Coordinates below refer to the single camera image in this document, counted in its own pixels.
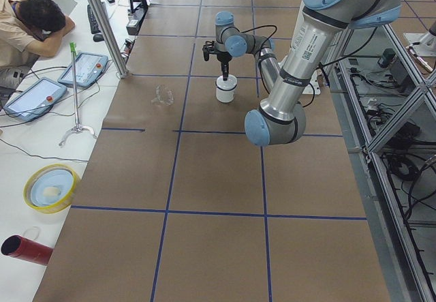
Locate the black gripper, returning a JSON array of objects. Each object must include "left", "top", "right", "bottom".
[{"left": 217, "top": 51, "right": 232, "bottom": 79}]

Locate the white ceramic lid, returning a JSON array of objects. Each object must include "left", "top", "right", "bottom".
[{"left": 215, "top": 74, "right": 237, "bottom": 91}]

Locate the clear glass funnel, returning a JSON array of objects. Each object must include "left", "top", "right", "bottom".
[{"left": 151, "top": 85, "right": 174, "bottom": 106}]

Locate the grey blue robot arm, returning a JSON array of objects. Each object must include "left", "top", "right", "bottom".
[{"left": 210, "top": 0, "right": 401, "bottom": 147}]

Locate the white enamel mug blue rim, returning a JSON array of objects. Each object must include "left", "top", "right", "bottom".
[{"left": 215, "top": 87, "right": 236, "bottom": 103}]

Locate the black computer mouse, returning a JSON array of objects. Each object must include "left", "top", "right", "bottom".
[{"left": 93, "top": 33, "right": 104, "bottom": 42}]

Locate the far teach pendant tablet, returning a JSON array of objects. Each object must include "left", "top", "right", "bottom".
[{"left": 76, "top": 52, "right": 108, "bottom": 89}]

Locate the teach pendant tablet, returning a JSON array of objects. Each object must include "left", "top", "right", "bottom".
[
  {"left": 76, "top": 52, "right": 108, "bottom": 89},
  {"left": 3, "top": 77, "right": 67, "bottom": 121}
]

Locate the black keyboard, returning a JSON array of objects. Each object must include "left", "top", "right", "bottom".
[{"left": 87, "top": 5, "right": 100, "bottom": 34}]

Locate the metal stand with green clip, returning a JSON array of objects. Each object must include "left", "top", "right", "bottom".
[{"left": 59, "top": 42, "right": 97, "bottom": 147}]

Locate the near teach pendant tablet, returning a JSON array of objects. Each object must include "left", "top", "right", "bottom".
[{"left": 3, "top": 77, "right": 67, "bottom": 121}]

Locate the person in beige shirt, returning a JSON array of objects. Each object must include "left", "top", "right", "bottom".
[{"left": 0, "top": 0, "right": 76, "bottom": 90}]

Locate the yellow rimmed bowl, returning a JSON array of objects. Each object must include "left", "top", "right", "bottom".
[{"left": 23, "top": 164, "right": 80, "bottom": 214}]

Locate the red cylinder tube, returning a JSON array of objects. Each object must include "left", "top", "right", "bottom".
[{"left": 1, "top": 235, "right": 53, "bottom": 266}]

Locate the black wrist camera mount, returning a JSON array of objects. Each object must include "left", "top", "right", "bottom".
[{"left": 202, "top": 41, "right": 217, "bottom": 62}]

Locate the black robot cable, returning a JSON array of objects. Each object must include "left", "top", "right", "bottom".
[{"left": 238, "top": 25, "right": 279, "bottom": 52}]

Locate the metal base plate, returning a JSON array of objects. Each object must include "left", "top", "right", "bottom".
[{"left": 302, "top": 72, "right": 321, "bottom": 95}]

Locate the aluminium frame post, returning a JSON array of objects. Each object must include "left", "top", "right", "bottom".
[{"left": 87, "top": 0, "right": 128, "bottom": 78}]

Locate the aluminium frame rack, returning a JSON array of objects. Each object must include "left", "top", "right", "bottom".
[{"left": 324, "top": 17, "right": 435, "bottom": 301}]

